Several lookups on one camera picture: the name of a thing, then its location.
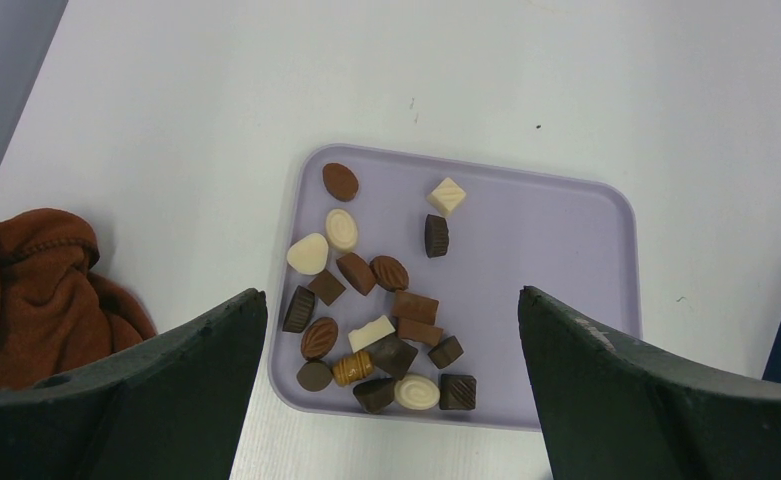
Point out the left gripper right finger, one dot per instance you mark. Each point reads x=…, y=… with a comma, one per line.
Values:
x=612, y=406

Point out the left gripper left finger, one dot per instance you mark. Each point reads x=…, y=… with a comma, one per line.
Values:
x=171, y=407

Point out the dark round disc chocolate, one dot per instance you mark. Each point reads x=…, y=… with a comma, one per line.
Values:
x=314, y=376

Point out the dark ridged square chocolate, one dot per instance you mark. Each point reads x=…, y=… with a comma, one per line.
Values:
x=458, y=392

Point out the dark fluted cup chocolate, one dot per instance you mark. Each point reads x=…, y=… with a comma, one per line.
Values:
x=299, y=311

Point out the brown leaf chocolate lower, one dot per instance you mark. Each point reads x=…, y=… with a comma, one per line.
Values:
x=319, y=339

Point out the brown leaf chocolate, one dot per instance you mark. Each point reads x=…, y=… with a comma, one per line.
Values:
x=319, y=339
x=389, y=273

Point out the caramel barrel chocolate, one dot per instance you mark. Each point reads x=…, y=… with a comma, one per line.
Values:
x=353, y=368

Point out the white oval chocolate bottom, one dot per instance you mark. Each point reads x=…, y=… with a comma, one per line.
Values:
x=416, y=392

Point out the white teardrop chocolate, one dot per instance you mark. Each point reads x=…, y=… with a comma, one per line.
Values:
x=309, y=255

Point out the white rectangular chocolate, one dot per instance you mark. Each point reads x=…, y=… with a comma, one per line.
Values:
x=370, y=333

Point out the brown log chocolate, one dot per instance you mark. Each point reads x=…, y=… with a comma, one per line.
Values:
x=415, y=307

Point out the white oval swirl chocolate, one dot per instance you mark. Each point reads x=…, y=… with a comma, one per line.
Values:
x=341, y=230

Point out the purple chocolate tray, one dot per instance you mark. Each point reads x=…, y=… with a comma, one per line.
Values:
x=573, y=239

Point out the white square ridged chocolate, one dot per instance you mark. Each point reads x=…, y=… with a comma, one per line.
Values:
x=446, y=197

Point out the brown oval chocolate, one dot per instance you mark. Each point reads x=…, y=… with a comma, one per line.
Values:
x=340, y=181

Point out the brown crumpled cloth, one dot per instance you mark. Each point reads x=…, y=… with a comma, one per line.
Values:
x=56, y=314

